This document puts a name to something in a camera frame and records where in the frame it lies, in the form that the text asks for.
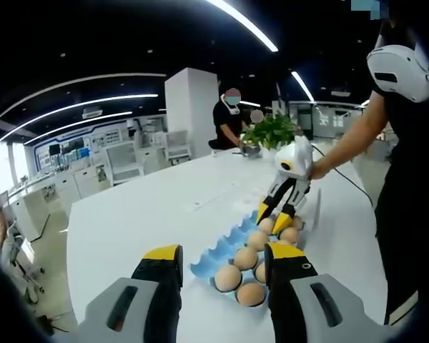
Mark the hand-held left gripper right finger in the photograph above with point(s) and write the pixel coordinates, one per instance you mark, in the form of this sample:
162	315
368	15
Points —
284	286

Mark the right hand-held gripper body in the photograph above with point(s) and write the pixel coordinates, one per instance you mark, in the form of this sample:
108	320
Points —
296	160

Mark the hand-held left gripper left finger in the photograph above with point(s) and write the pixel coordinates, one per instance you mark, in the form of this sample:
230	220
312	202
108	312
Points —
162	296

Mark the single brown egg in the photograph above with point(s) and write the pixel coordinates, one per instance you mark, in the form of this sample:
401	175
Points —
267	227

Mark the group of brown eggs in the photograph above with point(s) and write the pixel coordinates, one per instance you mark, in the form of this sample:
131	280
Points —
245	259

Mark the blue egg tray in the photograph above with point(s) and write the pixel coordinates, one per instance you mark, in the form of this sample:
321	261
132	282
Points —
218	250

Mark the white dimpled foam tray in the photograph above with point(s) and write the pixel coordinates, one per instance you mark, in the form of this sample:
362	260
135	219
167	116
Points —
248	204

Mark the person's right hand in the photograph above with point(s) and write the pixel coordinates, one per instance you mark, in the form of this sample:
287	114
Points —
320	169

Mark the green plant in white pot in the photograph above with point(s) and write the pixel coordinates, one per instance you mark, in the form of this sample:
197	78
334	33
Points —
271	130

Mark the dark grey device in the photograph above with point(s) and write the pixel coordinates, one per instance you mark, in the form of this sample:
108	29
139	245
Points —
252	150

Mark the ceiling light strip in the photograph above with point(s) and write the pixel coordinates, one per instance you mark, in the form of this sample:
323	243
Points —
100	117
302	85
246	23
128	97

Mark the white table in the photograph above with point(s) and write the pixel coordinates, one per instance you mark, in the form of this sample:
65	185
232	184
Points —
128	221

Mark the white mesh office chair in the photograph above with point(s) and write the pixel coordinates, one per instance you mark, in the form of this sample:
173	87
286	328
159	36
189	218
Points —
178	143
123	159

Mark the person's black clothed torso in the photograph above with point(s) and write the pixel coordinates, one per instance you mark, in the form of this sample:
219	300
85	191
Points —
407	214

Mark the white square pillar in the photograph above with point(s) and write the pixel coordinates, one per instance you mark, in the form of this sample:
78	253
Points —
189	114

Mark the white chest-worn device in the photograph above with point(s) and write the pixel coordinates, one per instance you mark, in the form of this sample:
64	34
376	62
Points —
397	75

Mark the white cabinet row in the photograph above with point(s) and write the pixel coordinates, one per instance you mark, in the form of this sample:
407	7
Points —
68	182

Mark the black monitor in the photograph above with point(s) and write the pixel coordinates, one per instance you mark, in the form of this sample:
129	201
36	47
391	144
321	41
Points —
55	148

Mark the ceiling air conditioner unit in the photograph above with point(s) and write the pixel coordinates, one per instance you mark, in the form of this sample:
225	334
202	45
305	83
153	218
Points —
92	113

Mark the blue framed wall display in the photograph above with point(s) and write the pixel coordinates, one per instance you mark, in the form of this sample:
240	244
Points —
100	137

